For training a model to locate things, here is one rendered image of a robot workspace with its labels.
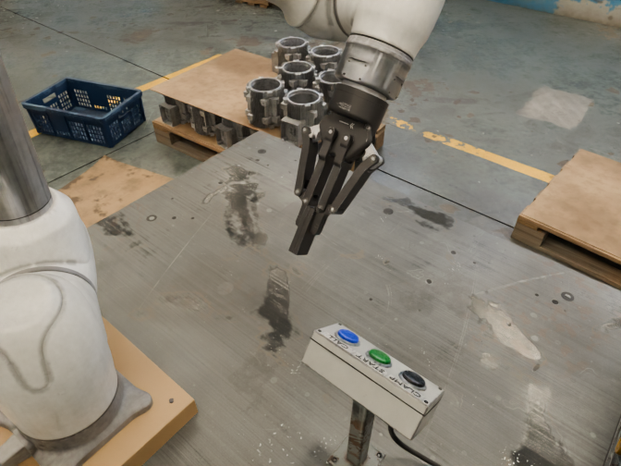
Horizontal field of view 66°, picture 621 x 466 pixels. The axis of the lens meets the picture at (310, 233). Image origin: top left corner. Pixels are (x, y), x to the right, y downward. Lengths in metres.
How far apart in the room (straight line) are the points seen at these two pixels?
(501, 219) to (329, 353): 2.10
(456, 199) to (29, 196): 2.25
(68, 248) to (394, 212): 0.79
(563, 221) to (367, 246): 1.50
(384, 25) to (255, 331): 0.63
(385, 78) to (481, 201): 2.16
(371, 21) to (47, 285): 0.54
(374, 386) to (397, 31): 0.43
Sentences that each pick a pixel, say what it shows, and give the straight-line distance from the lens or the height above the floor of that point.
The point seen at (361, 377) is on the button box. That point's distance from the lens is 0.62.
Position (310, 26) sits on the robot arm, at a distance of 0.75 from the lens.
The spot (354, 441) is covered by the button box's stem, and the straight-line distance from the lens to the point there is 0.78.
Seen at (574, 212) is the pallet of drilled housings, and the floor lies 0.15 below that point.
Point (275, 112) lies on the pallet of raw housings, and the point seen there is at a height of 0.44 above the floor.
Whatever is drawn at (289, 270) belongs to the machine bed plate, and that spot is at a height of 0.80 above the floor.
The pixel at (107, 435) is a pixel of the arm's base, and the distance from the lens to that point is 0.87.
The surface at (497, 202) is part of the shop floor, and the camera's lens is 2.77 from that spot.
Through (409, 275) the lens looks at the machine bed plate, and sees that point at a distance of 1.11.
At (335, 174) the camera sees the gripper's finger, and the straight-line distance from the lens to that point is 0.64.
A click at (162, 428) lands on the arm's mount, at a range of 0.87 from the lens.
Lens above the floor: 1.60
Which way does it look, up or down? 42 degrees down
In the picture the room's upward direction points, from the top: straight up
